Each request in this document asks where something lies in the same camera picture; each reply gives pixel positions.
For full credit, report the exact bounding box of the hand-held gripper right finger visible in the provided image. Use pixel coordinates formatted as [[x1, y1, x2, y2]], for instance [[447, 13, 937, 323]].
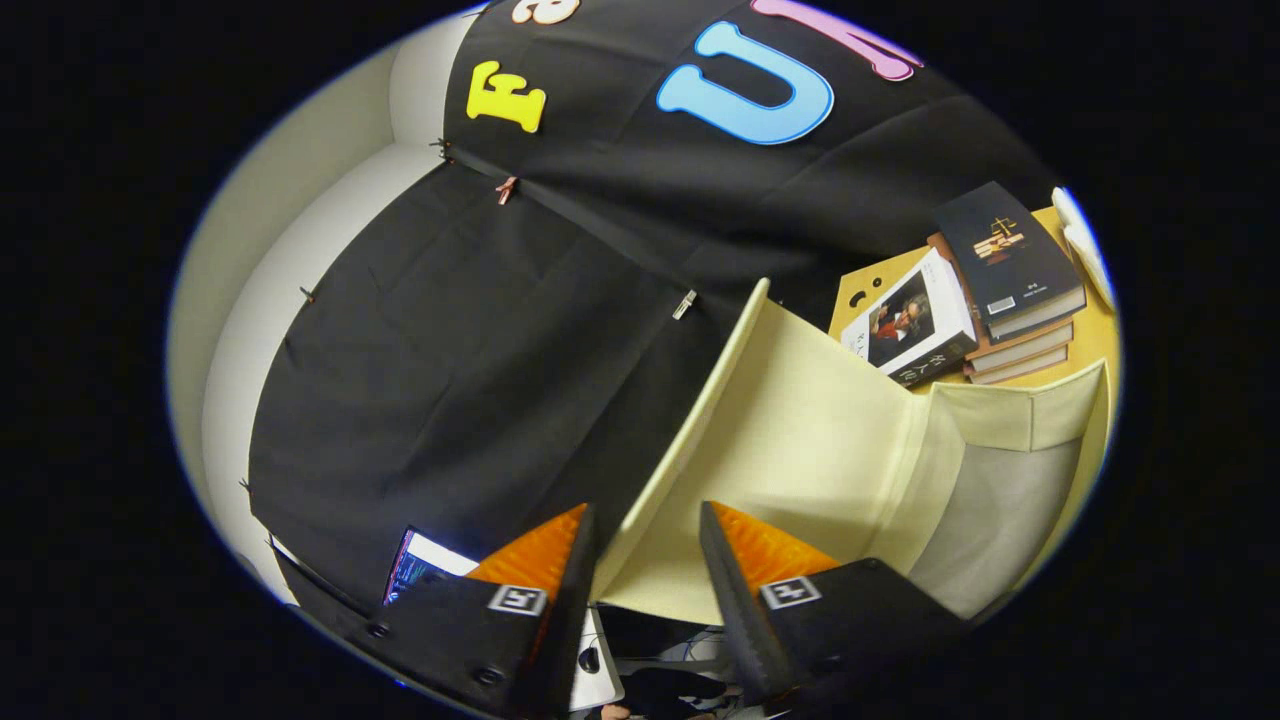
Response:
[[698, 500, 971, 711]]

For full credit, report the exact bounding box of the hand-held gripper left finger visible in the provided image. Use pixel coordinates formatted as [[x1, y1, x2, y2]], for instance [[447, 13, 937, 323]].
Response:
[[272, 503, 598, 719]]

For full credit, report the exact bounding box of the cream fabric storage box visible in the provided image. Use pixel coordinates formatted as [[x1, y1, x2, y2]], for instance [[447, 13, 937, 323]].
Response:
[[590, 278, 1111, 626]]

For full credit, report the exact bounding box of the white portrait cover book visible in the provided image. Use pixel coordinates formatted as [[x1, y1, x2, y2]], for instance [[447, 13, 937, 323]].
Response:
[[842, 247, 980, 389]]

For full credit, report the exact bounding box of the dark blue hardcover book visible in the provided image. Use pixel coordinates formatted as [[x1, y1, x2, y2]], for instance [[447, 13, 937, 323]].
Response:
[[934, 181, 1088, 340]]

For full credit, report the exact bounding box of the white plush toy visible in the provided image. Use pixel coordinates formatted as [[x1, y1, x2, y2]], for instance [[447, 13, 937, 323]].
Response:
[[1052, 186, 1117, 309]]

